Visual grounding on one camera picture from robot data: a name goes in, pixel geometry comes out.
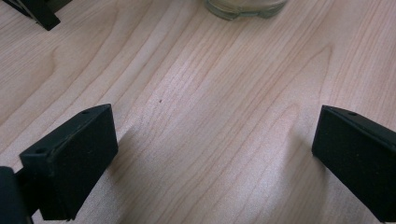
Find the glass jar with green lid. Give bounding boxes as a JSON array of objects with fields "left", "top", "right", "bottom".
[{"left": 204, "top": 0, "right": 289, "bottom": 21}]

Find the black metal two-tier shelf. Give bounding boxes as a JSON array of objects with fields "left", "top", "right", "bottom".
[{"left": 2, "top": 0, "right": 73, "bottom": 32}]

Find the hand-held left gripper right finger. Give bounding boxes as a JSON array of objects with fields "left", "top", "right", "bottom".
[{"left": 311, "top": 105, "right": 396, "bottom": 223}]

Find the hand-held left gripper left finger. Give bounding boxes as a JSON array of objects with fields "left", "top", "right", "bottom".
[{"left": 19, "top": 104, "right": 120, "bottom": 222}]

